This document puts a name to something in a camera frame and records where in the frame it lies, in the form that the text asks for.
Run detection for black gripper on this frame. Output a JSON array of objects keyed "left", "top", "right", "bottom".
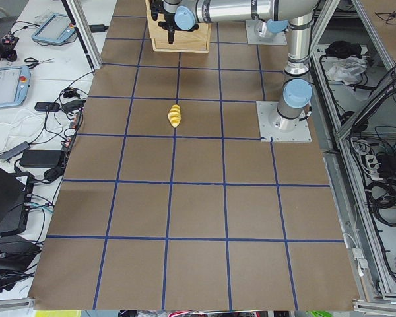
[{"left": 150, "top": 0, "right": 178, "bottom": 44}]

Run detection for wooden drawer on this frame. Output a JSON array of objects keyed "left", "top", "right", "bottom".
[{"left": 151, "top": 39, "right": 209, "bottom": 53}]

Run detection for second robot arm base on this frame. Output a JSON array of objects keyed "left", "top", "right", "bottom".
[{"left": 254, "top": 19, "right": 288, "bottom": 41}]

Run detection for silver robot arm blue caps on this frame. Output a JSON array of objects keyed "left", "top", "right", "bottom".
[{"left": 149, "top": 0, "right": 317, "bottom": 131}]

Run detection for wooden drawer cabinet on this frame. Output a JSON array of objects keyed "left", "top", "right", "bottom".
[{"left": 145, "top": 1, "right": 211, "bottom": 48}]

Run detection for yellow plastic banana toy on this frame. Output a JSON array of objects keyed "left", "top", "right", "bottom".
[{"left": 168, "top": 104, "right": 182, "bottom": 129}]

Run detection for far teach pendant tablet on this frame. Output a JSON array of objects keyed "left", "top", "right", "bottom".
[{"left": 31, "top": 13, "right": 75, "bottom": 46}]

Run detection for teach pendant tablet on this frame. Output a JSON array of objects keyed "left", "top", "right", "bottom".
[
  {"left": 0, "top": 65, "right": 31, "bottom": 108},
  {"left": 31, "top": 13, "right": 75, "bottom": 46}
]

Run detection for brown paper table cover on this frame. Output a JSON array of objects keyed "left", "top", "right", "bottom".
[{"left": 30, "top": 1, "right": 358, "bottom": 310}]

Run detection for near teach pendant tablet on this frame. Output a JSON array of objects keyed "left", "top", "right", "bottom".
[{"left": 0, "top": 65, "right": 31, "bottom": 108}]

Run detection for crumpled white cloth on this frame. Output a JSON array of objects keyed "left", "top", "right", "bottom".
[{"left": 326, "top": 57, "right": 368, "bottom": 85}]

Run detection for black power adapter brick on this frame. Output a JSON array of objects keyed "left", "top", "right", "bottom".
[{"left": 20, "top": 149, "right": 62, "bottom": 168}]

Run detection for black laptop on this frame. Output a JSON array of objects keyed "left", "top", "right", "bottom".
[{"left": 0, "top": 168, "right": 34, "bottom": 236}]

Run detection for aluminium frame post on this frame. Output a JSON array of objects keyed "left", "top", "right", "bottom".
[{"left": 61, "top": 0, "right": 102, "bottom": 73}]

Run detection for black handled scissors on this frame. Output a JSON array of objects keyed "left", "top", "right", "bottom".
[{"left": 24, "top": 57, "right": 54, "bottom": 69}]

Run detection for coiled black cable bundle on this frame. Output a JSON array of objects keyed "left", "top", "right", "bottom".
[{"left": 366, "top": 184, "right": 396, "bottom": 229}]

